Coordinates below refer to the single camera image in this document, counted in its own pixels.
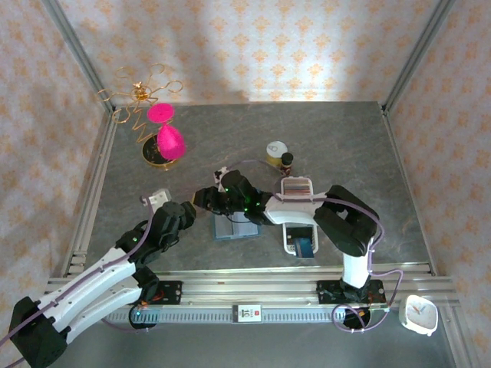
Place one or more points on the blue card holder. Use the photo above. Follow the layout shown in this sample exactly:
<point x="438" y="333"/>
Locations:
<point x="241" y="230"/>

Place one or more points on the white plastic card tray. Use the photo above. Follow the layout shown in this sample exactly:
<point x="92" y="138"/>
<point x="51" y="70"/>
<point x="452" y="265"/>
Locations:
<point x="285" y="245"/>

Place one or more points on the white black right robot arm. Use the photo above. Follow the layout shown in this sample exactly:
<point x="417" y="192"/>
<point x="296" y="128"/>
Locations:
<point x="291" y="211"/>

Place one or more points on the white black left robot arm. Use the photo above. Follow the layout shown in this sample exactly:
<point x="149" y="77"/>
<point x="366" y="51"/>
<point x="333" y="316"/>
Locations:
<point x="96" y="278"/>

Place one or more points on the stack of coloured cards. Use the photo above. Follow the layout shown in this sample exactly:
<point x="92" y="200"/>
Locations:
<point x="297" y="188"/>

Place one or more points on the dark patterned credit card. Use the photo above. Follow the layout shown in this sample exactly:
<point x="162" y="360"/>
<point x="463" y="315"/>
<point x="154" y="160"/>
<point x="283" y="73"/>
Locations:
<point x="299" y="232"/>

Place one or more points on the blue credit card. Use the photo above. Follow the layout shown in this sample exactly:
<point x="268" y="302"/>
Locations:
<point x="305" y="248"/>

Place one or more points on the small black-capped spice bottle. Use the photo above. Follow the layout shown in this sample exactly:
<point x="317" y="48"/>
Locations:
<point x="286" y="158"/>

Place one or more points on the gold tin can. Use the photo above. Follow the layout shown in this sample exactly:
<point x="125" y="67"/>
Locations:
<point x="276" y="149"/>

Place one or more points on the pink hourglass on stand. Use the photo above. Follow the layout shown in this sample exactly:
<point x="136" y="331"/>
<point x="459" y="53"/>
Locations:
<point x="170" y="143"/>

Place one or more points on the white number label tag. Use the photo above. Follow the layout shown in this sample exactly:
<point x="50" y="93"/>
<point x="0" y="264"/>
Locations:
<point x="247" y="313"/>

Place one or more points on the white square alarm clock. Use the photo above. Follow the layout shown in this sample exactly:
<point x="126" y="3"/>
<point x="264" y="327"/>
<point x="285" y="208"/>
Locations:
<point x="418" y="314"/>

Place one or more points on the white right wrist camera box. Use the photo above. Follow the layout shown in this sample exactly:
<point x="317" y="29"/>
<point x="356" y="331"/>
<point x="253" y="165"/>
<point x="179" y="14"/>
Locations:
<point x="220" y="178"/>

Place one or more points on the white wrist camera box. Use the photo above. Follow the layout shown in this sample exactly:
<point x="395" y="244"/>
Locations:
<point x="159" y="197"/>
<point x="220" y="178"/>

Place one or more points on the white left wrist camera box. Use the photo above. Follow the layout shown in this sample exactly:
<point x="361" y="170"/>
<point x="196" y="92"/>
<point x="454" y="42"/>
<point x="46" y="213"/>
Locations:
<point x="159" y="197"/>

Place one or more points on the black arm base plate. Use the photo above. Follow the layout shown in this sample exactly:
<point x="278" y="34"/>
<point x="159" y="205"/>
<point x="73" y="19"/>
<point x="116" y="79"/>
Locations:
<point x="326" y="291"/>
<point x="170" y="293"/>

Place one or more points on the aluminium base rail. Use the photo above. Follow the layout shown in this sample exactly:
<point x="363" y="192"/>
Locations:
<point x="249" y="287"/>

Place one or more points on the aluminium frame side rail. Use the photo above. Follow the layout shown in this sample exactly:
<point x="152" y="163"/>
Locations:
<point x="96" y="172"/>
<point x="406" y="172"/>

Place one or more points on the aluminium frame post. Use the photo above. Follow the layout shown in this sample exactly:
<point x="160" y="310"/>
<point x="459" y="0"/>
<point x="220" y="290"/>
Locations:
<point x="76" y="50"/>
<point x="418" y="50"/>

